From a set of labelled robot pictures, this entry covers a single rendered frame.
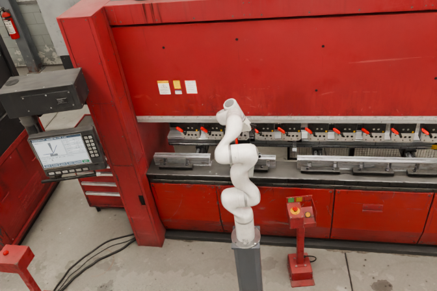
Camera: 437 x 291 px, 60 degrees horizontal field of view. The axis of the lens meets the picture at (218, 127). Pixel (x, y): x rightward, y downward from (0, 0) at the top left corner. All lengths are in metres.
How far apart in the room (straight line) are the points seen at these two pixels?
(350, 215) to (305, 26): 1.66
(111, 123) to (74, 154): 0.35
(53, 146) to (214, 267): 1.78
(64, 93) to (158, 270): 1.90
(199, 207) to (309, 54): 1.69
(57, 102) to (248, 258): 1.61
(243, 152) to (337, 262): 2.01
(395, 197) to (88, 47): 2.53
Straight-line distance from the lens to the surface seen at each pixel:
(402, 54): 2.73
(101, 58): 2.71
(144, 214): 3.59
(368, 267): 3.74
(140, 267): 3.85
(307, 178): 3.13
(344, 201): 3.31
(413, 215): 3.51
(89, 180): 4.10
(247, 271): 2.74
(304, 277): 3.55
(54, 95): 2.69
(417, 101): 2.93
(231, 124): 1.97
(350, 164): 3.21
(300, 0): 2.49
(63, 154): 2.93
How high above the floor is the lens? 3.01
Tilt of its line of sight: 35 degrees down
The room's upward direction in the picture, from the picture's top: 8 degrees counter-clockwise
